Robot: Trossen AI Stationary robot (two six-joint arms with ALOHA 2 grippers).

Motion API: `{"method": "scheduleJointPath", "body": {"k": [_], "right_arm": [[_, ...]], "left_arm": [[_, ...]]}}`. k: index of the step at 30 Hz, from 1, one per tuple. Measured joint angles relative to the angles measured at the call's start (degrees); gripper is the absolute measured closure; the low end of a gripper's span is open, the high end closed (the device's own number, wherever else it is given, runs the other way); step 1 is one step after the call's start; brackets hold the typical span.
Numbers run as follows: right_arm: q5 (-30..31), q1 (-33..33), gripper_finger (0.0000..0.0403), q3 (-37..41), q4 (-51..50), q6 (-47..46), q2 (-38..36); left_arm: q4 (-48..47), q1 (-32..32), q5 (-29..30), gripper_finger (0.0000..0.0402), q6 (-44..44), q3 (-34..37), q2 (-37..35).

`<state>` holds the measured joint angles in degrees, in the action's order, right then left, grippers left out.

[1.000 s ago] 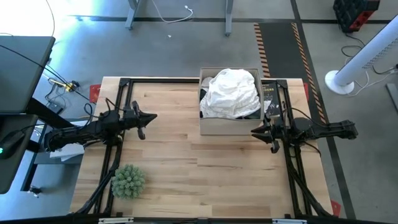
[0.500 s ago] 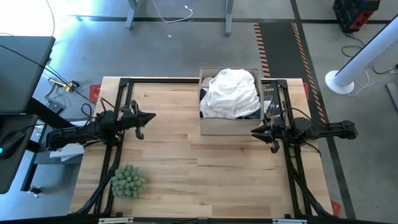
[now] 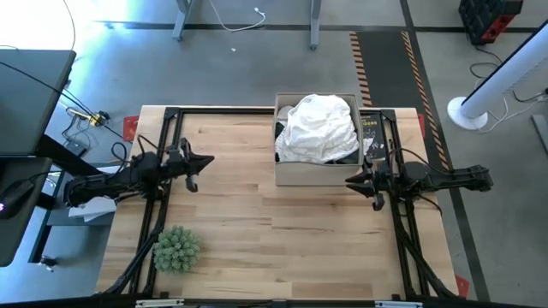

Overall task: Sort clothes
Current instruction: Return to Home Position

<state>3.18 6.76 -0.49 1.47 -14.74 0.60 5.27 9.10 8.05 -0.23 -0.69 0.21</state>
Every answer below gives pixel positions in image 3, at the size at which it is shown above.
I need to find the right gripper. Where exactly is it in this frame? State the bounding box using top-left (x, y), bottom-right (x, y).
top-left (344, 156), bottom-right (394, 211)

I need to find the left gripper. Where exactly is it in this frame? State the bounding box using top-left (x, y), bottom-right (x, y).
top-left (164, 137), bottom-right (215, 193)

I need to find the white garment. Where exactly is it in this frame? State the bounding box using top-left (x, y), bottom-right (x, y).
top-left (275, 93), bottom-right (361, 165)

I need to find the black book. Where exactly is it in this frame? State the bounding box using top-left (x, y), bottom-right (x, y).
top-left (360, 111), bottom-right (389, 163)

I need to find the beige fabric bin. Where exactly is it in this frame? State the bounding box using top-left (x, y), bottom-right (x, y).
top-left (272, 92), bottom-right (366, 187)

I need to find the light green knit garment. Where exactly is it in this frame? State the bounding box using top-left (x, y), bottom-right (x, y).
top-left (152, 225), bottom-right (202, 275)

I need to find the light grey garment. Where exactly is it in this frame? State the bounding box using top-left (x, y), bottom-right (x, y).
top-left (277, 105), bottom-right (295, 125)

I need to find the yellow clamp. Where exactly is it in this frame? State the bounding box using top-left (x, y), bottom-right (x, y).
top-left (66, 106), bottom-right (111, 128)

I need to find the white paper sheet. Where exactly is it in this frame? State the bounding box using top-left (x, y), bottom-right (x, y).
top-left (67, 195), bottom-right (117, 223)

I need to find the white label plate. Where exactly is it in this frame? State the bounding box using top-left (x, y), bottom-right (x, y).
top-left (134, 299), bottom-right (186, 308)
top-left (374, 300), bottom-right (424, 308)

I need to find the black power adapter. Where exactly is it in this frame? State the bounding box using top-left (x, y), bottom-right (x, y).
top-left (63, 139), bottom-right (90, 158)

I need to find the black striped floor mat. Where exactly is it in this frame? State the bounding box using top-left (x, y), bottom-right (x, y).
top-left (348, 29), bottom-right (450, 172)

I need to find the grey table leg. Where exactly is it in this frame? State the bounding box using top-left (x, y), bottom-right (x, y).
top-left (309, 0), bottom-right (323, 51)
top-left (171, 0), bottom-right (194, 43)

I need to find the white tower fan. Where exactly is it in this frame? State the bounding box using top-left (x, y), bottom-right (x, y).
top-left (446, 19), bottom-right (548, 132)

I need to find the caster wheel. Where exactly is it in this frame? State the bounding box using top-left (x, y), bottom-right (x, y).
top-left (37, 255), bottom-right (59, 273)

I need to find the grey floor object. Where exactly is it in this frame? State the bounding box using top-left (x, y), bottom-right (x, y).
top-left (530, 113), bottom-right (548, 156)

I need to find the black computer mouse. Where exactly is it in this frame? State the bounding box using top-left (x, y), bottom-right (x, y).
top-left (0, 179), bottom-right (36, 220)

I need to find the black side desk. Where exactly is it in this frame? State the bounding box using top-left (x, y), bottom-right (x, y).
top-left (0, 156), bottom-right (53, 267)

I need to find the black and red crate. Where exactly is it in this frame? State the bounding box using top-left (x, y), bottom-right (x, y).
top-left (457, 0), bottom-right (524, 46)

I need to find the black metal frame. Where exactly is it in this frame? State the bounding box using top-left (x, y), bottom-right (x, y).
top-left (100, 105), bottom-right (462, 303)

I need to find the white cable with plug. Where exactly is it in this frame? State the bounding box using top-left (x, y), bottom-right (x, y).
top-left (208, 0), bottom-right (267, 33)

